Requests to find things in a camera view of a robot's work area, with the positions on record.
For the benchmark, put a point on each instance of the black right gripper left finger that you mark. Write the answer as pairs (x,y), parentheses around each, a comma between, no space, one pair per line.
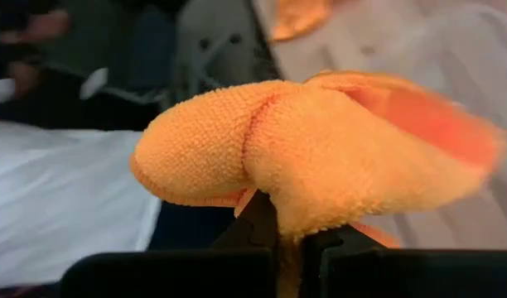
(175,275)

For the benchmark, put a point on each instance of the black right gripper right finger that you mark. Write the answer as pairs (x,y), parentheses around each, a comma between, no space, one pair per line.
(402,275)

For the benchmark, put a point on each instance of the orange microfiber towel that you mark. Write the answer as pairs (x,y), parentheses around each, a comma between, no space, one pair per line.
(320,157)

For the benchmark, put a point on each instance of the white sheet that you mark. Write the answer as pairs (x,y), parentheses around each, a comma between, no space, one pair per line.
(63,198)

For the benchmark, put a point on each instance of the person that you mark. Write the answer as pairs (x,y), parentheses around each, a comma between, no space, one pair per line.
(212,62)

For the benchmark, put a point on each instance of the clear plastic bin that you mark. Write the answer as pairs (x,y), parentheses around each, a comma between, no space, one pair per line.
(477,62)

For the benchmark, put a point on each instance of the orange plastic tray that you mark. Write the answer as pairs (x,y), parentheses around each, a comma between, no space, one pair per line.
(299,16)

